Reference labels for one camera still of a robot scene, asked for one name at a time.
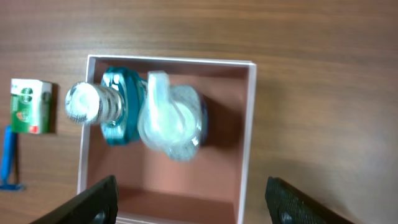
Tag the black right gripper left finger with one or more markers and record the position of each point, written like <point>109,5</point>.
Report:
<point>97,204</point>

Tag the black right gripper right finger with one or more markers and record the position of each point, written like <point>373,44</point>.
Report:
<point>288,205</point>

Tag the teal liquid bottle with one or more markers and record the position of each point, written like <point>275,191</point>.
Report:
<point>114,104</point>

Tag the clear purple soap bottle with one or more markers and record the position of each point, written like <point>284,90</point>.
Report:
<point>173,118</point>

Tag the white cardboard box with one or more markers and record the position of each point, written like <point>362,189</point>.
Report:
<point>210,188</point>

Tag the green white small carton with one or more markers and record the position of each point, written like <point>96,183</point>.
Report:
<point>30,106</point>

